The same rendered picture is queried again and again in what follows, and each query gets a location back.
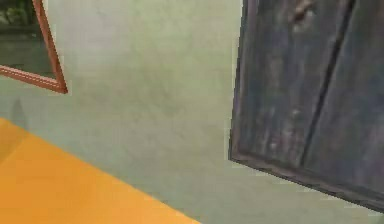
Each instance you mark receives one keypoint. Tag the dark grey framed picture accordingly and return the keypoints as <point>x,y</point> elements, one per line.
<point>300,100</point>

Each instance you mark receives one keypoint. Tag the red-framed window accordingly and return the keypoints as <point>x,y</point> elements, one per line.
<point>23,50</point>

